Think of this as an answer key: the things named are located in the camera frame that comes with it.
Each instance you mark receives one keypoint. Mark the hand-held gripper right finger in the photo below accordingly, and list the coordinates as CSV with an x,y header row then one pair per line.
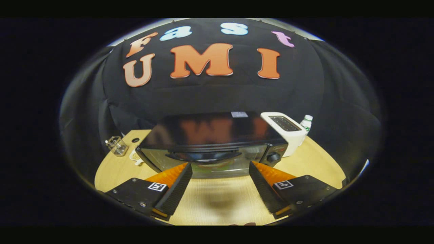
x,y
262,189

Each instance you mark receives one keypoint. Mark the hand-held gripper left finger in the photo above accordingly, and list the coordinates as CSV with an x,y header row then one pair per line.
x,y
176,193

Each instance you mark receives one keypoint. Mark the black toaster oven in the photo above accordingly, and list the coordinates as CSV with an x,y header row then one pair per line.
x,y
210,135

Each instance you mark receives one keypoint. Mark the white pop-up toaster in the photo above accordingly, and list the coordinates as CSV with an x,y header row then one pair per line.
x,y
291,139

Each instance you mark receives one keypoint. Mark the white divided snack dish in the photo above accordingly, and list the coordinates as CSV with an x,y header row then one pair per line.
x,y
135,157

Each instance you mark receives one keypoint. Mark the white green-label bottle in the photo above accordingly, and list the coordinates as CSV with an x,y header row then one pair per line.
x,y
307,123

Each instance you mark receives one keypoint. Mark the black backdrop cloth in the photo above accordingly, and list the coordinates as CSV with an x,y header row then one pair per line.
x,y
210,96

